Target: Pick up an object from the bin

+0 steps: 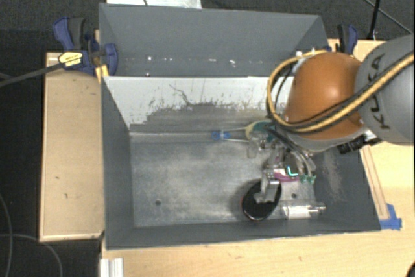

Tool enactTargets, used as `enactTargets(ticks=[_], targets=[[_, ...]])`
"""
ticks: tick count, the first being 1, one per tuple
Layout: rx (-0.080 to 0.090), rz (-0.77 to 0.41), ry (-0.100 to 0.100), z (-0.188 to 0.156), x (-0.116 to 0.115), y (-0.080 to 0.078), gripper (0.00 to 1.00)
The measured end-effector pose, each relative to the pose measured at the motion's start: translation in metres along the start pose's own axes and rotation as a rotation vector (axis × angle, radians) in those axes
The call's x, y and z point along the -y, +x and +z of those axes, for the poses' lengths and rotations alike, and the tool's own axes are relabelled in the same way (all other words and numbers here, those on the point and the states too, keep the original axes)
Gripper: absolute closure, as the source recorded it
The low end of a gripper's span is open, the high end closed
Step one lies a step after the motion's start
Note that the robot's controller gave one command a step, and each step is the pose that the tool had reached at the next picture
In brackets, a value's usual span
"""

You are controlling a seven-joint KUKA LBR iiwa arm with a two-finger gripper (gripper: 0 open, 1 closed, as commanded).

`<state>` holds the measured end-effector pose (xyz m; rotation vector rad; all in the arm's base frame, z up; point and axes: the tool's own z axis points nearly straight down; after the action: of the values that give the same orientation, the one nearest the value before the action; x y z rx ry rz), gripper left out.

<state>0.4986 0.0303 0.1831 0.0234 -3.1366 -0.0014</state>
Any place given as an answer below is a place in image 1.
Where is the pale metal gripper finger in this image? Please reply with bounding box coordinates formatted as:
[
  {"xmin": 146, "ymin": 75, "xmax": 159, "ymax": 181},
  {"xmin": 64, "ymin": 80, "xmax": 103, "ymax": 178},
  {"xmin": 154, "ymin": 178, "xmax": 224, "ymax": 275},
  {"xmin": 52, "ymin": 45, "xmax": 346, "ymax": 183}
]
[
  {"xmin": 254, "ymin": 171, "xmax": 272, "ymax": 204},
  {"xmin": 268, "ymin": 178, "xmax": 282, "ymax": 204}
]

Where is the black oval disc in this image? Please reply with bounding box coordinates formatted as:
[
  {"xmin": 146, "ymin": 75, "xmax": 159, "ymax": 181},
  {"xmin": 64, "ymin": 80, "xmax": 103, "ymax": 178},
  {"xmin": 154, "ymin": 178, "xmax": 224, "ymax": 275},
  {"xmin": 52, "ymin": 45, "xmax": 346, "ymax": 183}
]
[{"xmin": 241, "ymin": 180, "xmax": 283, "ymax": 222}]

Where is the small clear glass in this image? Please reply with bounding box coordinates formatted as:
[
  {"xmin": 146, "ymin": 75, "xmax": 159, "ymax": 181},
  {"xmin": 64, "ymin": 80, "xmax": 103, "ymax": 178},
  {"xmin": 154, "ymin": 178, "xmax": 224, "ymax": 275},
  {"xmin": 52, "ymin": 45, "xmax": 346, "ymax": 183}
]
[{"xmin": 247, "ymin": 138, "xmax": 261, "ymax": 159}]

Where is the teal and cream toy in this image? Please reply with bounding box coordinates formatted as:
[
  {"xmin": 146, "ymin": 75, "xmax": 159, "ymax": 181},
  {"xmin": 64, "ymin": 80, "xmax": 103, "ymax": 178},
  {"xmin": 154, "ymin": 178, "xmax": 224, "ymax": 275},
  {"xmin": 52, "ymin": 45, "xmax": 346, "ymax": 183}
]
[{"xmin": 245, "ymin": 121, "xmax": 276, "ymax": 142}]

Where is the grey metal bin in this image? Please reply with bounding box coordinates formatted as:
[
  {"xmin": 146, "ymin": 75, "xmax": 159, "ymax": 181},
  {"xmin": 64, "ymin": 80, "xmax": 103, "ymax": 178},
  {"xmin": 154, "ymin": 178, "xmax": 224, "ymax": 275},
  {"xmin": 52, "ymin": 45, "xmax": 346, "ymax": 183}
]
[{"xmin": 97, "ymin": 2, "xmax": 382, "ymax": 250}]

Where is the pale wood flat board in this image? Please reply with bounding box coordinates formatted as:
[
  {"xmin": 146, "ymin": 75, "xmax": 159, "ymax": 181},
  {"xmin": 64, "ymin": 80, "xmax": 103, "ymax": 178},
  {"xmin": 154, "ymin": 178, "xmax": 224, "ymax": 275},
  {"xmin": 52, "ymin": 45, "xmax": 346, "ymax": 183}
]
[{"xmin": 38, "ymin": 51, "xmax": 106, "ymax": 243}]

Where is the black cylinder on white bracket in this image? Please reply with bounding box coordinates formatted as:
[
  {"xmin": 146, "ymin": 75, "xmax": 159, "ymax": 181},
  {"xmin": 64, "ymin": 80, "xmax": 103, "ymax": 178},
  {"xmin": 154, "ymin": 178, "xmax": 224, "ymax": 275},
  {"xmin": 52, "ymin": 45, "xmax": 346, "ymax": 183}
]
[{"xmin": 336, "ymin": 132, "xmax": 381, "ymax": 155}]

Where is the blue clip with pale cord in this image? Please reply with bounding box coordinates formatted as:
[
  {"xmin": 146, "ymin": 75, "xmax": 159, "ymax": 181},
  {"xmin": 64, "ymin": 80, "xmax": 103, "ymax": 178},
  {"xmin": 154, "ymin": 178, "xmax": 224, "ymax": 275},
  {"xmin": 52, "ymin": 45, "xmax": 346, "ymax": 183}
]
[{"xmin": 210, "ymin": 128, "xmax": 251, "ymax": 143}]

